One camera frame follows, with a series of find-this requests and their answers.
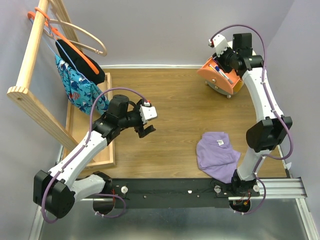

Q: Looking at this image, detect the blue capped white marker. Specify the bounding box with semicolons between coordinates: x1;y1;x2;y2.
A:
214;66;233;85

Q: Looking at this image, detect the orange top drawer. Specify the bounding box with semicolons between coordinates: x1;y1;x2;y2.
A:
197;57;241;85

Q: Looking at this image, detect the grey bottom drawer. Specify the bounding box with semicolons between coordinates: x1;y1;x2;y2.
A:
205;80;232;99

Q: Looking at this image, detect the yellow white pen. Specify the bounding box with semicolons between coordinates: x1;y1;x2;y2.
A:
208;64;219;73

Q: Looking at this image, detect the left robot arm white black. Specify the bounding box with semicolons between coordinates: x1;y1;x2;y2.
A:
33;94;158;219

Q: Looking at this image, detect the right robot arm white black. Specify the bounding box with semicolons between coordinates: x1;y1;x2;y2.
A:
210;33;293;196

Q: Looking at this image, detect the wooden tray base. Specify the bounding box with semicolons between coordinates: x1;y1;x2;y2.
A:
65;101;116;176

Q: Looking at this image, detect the blue shark pattern garment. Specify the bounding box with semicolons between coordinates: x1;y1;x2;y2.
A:
55;54;102;115

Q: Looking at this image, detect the wooden hanger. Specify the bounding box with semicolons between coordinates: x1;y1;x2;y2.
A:
42;0;108;57

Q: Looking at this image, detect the purple cloth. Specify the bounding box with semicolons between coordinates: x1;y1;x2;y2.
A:
196;131;241;184

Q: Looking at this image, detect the black garment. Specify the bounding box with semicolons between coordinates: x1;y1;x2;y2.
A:
55;39;105;85

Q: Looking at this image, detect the orange hanger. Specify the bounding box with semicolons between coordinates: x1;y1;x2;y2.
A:
34;7;99;75

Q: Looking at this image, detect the wooden clothes rack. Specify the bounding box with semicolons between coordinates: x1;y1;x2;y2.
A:
6;0;96;165

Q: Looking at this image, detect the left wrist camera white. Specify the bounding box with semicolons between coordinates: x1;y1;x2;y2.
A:
139;105;158;124

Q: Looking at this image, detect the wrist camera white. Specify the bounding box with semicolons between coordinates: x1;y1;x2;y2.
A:
208;34;232;59
139;105;158;124

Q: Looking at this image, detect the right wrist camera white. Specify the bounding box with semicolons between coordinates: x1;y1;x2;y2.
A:
208;34;232;59

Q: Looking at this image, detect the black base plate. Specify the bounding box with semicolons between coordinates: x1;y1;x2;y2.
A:
82;177;261;215

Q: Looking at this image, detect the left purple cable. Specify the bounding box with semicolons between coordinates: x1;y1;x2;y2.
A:
41;87;151;224

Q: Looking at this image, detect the purple cable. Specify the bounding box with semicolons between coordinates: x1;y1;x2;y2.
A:
211;24;295;161
41;87;151;224

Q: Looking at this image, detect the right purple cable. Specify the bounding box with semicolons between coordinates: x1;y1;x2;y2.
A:
211;24;295;161

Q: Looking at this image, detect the aluminium rail frame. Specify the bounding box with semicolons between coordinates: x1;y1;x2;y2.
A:
28;144;312;240

